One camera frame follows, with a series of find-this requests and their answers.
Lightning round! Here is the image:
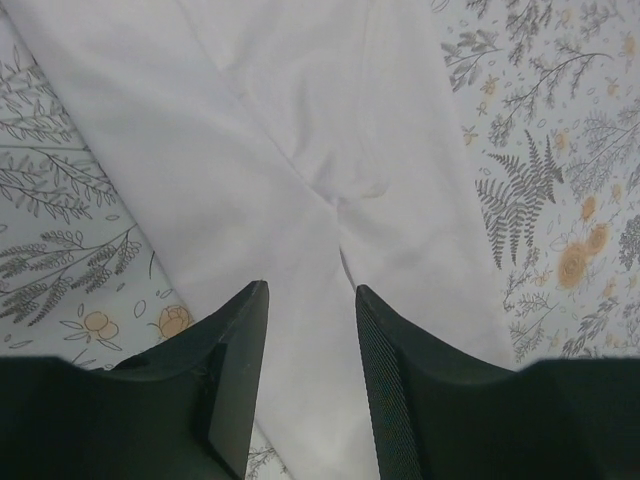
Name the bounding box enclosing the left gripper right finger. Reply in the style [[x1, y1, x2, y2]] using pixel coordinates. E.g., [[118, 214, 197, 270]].
[[356, 285, 639, 479]]

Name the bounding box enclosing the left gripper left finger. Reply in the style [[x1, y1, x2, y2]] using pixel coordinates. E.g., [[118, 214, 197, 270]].
[[1, 281, 269, 479]]

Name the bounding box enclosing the white t shirt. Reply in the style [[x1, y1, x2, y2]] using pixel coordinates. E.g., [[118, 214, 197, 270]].
[[5, 1, 513, 479]]

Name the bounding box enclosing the floral table mat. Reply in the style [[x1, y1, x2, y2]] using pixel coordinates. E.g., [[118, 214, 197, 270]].
[[1, 1, 639, 479]]

